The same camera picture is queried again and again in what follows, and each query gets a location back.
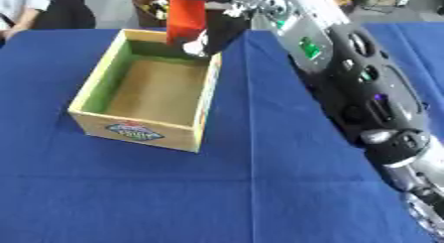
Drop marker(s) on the brown basket of small items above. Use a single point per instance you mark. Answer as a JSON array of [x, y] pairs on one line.
[[151, 7]]

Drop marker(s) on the tan cardboard box green inside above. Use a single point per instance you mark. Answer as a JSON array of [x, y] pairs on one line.
[[151, 88]]

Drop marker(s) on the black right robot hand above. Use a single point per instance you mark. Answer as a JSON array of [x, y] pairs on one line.
[[225, 28]]

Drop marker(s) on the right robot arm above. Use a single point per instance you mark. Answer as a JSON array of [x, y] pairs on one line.
[[358, 85]]

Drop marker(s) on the red rectangular block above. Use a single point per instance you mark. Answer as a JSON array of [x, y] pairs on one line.
[[186, 19]]

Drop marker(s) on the person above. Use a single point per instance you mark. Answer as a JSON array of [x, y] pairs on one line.
[[40, 9]]

